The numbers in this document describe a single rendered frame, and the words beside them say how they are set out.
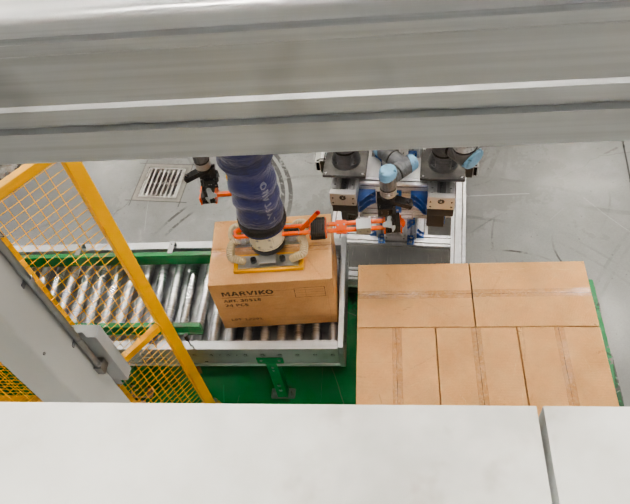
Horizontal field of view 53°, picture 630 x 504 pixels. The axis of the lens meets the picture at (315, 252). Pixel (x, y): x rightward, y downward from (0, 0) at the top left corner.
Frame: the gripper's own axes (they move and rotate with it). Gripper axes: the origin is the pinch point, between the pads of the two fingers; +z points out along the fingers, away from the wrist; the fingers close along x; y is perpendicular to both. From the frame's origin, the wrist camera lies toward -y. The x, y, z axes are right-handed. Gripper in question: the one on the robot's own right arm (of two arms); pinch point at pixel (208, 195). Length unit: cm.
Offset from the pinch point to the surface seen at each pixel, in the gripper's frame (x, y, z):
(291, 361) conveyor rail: -62, 35, 63
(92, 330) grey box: -117, -9, -68
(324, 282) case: -46, 57, 16
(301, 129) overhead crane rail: -184, 72, -204
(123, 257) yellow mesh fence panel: -70, -16, -44
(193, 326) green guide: -49, -13, 45
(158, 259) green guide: -2, -40, 48
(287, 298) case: -46, 37, 28
